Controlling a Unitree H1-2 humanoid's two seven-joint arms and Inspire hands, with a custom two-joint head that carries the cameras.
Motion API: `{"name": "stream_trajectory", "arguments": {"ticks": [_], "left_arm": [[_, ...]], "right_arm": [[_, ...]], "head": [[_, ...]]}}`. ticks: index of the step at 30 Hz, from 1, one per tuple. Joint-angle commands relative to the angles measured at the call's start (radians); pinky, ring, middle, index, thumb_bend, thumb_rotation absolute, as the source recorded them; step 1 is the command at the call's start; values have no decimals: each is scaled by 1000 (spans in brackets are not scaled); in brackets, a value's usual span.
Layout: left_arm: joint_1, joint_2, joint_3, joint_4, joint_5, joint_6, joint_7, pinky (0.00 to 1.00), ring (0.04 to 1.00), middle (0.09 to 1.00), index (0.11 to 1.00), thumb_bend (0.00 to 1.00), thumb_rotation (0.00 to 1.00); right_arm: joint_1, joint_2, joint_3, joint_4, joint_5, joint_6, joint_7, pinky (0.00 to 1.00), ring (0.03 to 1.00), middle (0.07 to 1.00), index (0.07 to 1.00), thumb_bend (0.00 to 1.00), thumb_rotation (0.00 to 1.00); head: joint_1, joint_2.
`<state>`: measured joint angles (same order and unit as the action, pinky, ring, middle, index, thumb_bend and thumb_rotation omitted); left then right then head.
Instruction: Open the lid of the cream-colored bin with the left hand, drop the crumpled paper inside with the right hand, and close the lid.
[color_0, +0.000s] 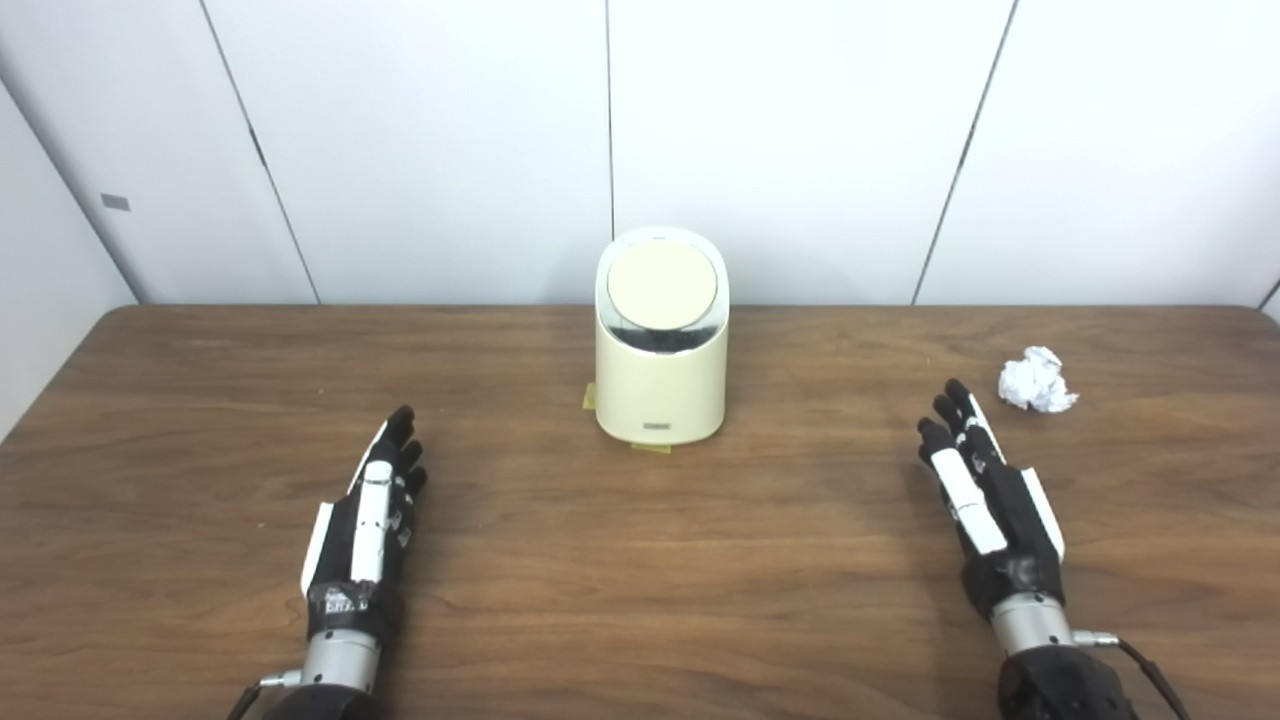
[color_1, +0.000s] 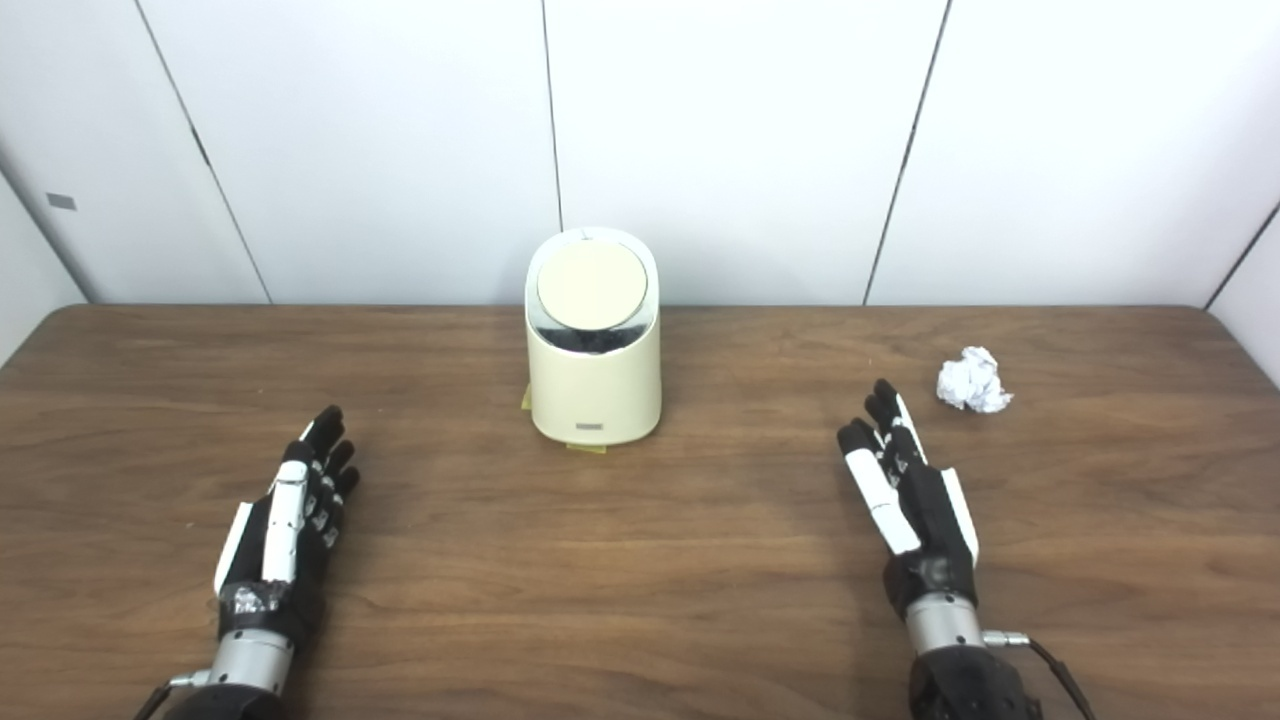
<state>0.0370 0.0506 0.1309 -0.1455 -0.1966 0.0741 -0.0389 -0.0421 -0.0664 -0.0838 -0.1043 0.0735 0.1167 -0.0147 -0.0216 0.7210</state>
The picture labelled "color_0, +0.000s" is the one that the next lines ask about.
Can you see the cream-colored bin body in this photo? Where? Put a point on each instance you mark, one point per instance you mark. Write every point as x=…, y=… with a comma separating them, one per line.
x=660, y=390

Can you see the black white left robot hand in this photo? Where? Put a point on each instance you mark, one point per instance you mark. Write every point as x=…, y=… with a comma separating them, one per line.
x=370, y=520

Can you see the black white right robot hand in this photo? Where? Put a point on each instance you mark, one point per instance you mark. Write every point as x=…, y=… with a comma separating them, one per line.
x=1010, y=530

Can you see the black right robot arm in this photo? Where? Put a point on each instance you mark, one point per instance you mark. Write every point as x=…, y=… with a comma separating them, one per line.
x=1060, y=690

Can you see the round cream bin lid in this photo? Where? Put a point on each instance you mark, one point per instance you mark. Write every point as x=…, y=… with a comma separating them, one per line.
x=662, y=284

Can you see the white paper ball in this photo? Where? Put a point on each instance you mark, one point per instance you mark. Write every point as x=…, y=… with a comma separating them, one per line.
x=1036, y=382

